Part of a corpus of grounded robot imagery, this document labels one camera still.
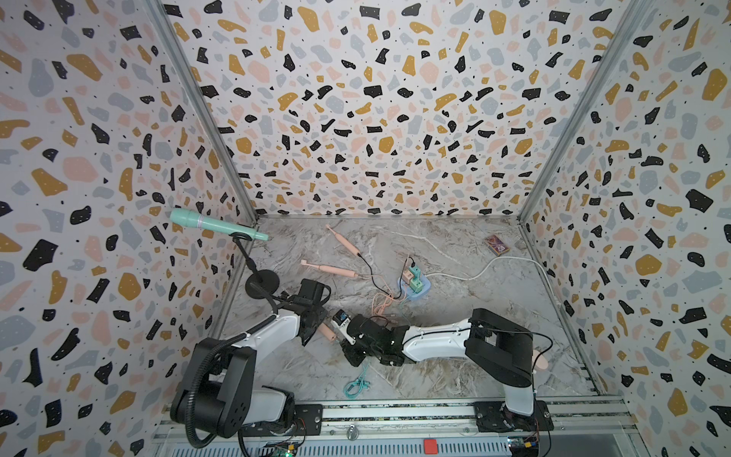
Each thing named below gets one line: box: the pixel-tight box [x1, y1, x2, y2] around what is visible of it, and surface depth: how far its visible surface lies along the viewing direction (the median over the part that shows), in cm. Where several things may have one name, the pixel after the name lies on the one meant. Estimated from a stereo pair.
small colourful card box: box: [485, 234, 511, 257], surface depth 115 cm
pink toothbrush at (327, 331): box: [317, 322, 337, 341], surface depth 87 cm
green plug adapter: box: [409, 278, 424, 295], surface depth 94 cm
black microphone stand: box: [228, 231, 280, 299], surface depth 100 cm
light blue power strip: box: [397, 274, 432, 300], surface depth 99 cm
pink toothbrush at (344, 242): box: [325, 223, 361, 257], surface depth 114 cm
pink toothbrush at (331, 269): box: [300, 258, 359, 279], surface depth 106 cm
